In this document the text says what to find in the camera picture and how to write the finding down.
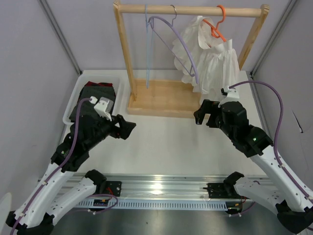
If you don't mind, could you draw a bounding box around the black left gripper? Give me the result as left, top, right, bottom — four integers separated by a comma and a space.
86, 111, 136, 150

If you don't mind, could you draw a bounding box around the grey dotted skirt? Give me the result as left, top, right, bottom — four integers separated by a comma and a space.
68, 86, 116, 123

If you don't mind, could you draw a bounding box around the light blue wire hanger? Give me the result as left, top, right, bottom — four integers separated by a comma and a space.
145, 5, 153, 89

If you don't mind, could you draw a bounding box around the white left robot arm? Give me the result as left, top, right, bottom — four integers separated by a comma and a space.
6, 115, 136, 235

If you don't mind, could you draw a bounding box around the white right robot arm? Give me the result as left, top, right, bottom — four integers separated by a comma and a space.
194, 99, 313, 234

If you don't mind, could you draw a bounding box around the white ruffled skirt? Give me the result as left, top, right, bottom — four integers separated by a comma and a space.
172, 16, 240, 101

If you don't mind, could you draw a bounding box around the red plaid skirt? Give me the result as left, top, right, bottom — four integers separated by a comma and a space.
85, 81, 113, 87

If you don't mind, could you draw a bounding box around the orange plastic hanger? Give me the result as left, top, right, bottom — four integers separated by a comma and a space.
202, 5, 226, 42

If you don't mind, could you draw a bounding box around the purple plastic hanger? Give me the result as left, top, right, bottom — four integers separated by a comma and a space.
148, 5, 199, 84

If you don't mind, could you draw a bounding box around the wooden clothes rack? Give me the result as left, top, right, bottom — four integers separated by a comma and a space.
112, 0, 270, 119

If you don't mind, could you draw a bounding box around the white plastic basket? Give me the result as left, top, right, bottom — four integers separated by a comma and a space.
63, 74, 124, 125

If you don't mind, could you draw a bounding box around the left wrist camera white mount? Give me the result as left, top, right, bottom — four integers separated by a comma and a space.
89, 96, 114, 121

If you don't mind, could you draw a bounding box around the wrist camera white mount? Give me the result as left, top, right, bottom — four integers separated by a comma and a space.
89, 96, 114, 121
218, 86, 240, 108

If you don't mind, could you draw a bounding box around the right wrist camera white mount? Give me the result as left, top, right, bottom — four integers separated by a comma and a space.
218, 86, 240, 108

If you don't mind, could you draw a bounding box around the aluminium mounting rail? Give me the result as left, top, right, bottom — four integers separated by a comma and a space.
36, 173, 279, 199

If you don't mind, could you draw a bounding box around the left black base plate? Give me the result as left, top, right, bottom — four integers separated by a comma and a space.
104, 181, 122, 197

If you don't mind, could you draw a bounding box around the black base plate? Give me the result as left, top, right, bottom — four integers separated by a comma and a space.
104, 181, 122, 197
203, 183, 241, 199

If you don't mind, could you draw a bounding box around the perforated metal cable tray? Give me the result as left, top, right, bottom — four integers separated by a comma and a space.
75, 198, 227, 211

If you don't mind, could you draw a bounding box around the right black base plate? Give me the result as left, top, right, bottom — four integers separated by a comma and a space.
203, 183, 241, 199

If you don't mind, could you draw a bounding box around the right aluminium frame post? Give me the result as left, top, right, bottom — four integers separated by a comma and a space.
249, 0, 300, 79

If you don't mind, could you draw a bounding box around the aluminium frame post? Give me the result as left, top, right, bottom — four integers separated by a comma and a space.
249, 0, 300, 79
38, 0, 82, 75

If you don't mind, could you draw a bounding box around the left aluminium frame post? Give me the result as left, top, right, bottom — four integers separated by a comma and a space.
38, 0, 82, 75

